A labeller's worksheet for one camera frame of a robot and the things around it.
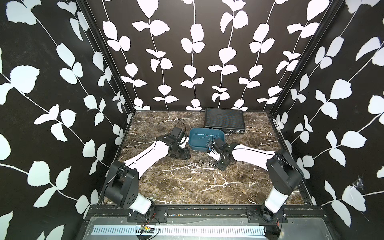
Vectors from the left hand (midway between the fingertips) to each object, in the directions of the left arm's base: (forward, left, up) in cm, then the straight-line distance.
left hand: (188, 154), depth 85 cm
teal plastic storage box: (+17, -9, -11) cm, 22 cm away
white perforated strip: (-35, +5, -10) cm, 37 cm away
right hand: (-2, -18, -9) cm, 20 cm away
